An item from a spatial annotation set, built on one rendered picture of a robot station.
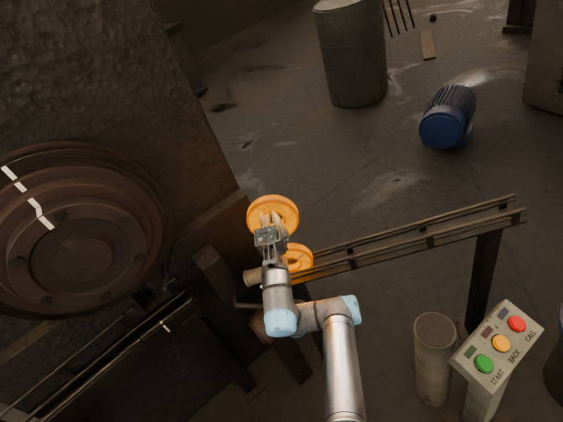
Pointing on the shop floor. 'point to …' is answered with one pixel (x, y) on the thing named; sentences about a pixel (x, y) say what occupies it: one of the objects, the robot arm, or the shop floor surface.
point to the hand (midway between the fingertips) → (271, 213)
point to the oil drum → (353, 50)
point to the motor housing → (283, 347)
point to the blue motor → (448, 117)
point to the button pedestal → (493, 387)
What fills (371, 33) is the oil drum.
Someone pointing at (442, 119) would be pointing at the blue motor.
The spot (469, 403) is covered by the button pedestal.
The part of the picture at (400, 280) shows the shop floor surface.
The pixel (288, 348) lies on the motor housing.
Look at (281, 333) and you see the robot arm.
